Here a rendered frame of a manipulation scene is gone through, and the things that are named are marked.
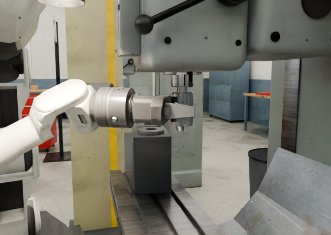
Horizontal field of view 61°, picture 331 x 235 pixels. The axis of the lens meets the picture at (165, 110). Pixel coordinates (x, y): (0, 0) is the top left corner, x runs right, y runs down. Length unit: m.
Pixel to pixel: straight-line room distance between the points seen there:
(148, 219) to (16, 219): 0.66
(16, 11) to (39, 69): 8.86
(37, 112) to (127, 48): 0.22
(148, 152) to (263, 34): 0.52
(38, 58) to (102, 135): 7.50
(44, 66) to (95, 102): 9.06
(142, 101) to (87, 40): 1.76
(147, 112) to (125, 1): 0.21
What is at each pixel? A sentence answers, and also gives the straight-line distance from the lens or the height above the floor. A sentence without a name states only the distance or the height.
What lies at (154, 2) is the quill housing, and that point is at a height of 1.42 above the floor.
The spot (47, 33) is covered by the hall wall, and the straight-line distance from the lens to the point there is 9.71.
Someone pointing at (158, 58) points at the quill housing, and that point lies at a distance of 0.48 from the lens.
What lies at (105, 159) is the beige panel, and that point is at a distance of 2.38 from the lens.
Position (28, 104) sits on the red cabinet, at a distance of 5.15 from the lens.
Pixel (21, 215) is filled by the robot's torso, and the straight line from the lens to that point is 1.32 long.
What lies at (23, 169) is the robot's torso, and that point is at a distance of 1.17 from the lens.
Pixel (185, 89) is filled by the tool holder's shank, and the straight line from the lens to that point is 0.58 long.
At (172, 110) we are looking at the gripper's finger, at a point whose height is 1.23.
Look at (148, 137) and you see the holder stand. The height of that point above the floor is 1.11.
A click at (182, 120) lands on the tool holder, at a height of 1.21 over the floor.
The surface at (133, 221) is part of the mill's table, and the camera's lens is 0.79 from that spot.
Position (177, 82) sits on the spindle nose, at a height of 1.29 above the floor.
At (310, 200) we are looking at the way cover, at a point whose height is 1.00.
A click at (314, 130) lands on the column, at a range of 0.83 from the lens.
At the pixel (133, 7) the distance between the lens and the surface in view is 0.56.
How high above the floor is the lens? 1.30
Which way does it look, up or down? 7 degrees down
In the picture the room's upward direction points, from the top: straight up
